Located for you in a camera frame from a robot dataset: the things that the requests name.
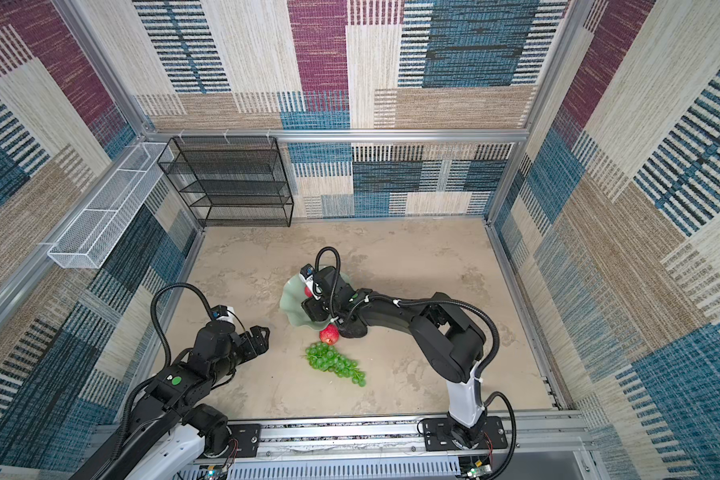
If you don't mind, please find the green fake grape bunch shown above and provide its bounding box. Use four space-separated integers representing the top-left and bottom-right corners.
305 342 366 387

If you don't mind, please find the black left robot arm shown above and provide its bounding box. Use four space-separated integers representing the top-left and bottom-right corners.
72 320 270 479

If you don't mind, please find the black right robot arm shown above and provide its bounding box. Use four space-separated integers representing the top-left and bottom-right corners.
299 264 500 449

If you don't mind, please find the pale green wavy fruit bowl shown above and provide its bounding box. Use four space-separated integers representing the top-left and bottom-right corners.
279 267 337 331

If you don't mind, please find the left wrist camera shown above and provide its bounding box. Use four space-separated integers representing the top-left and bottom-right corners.
211 305 237 323

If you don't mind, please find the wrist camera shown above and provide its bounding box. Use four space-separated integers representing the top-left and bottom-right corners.
299 264 314 297
211 305 237 323

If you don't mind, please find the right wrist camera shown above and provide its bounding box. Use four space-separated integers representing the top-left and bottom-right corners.
299 264 314 297

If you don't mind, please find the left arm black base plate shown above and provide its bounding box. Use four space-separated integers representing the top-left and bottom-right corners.
203 423 262 462

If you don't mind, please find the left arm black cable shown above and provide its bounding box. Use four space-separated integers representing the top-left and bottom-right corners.
149 281 217 368

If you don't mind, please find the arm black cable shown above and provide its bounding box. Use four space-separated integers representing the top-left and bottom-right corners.
313 245 517 480
149 281 217 368

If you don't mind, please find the aluminium front rail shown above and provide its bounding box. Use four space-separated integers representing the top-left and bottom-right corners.
89 410 595 480

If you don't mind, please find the black wire mesh shelf rack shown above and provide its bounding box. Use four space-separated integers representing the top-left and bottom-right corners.
157 136 294 227

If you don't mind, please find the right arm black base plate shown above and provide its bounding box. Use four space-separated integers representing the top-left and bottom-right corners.
417 414 509 451

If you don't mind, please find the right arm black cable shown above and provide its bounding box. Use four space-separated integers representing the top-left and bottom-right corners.
313 245 517 480

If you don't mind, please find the white wire mesh basket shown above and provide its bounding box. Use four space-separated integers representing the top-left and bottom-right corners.
47 142 166 269

